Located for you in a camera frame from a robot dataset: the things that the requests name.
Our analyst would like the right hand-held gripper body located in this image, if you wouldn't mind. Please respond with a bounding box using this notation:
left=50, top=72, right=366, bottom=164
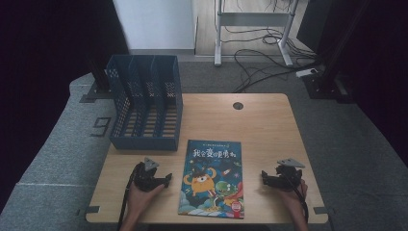
left=268, top=157, right=306, bottom=191

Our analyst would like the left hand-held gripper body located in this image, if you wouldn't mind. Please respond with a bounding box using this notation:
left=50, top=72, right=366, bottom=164
left=133, top=157, right=166, bottom=193

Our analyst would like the blue plastic file rack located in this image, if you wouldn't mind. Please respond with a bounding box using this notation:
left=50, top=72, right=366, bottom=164
left=105, top=54, right=184, bottom=152

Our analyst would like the blue cartoon picture book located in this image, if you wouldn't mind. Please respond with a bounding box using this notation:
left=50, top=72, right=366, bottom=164
left=177, top=139, right=245, bottom=219

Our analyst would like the person's left hand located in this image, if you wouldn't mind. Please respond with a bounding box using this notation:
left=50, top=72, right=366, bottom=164
left=126, top=183, right=166, bottom=217

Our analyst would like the person's right hand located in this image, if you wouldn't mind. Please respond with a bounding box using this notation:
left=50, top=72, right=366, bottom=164
left=278, top=179, right=310, bottom=217

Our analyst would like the black metal stand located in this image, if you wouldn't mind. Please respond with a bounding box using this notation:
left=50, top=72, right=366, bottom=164
left=79, top=57, right=115, bottom=104
left=301, top=0, right=373, bottom=104

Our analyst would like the white power strip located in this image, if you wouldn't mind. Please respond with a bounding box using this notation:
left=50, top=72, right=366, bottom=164
left=294, top=67, right=319, bottom=79

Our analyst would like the dark curtain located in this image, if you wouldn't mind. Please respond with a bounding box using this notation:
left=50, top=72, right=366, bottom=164
left=296, top=0, right=408, bottom=169
left=0, top=0, right=130, bottom=213

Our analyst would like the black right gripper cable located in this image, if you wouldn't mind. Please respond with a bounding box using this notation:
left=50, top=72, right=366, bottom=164
left=280, top=169, right=311, bottom=224

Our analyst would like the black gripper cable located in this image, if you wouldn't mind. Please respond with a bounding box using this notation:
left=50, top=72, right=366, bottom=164
left=280, top=169, right=311, bottom=224
left=116, top=163, right=144, bottom=231

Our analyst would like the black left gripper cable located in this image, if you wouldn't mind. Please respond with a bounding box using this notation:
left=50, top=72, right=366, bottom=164
left=116, top=163, right=144, bottom=231

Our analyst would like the bundle of black floor cables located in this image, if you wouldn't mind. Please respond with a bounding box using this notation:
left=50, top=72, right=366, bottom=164
left=220, top=0, right=322, bottom=94

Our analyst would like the white metal desk frame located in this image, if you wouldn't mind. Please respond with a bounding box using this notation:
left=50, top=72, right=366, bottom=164
left=214, top=0, right=300, bottom=67

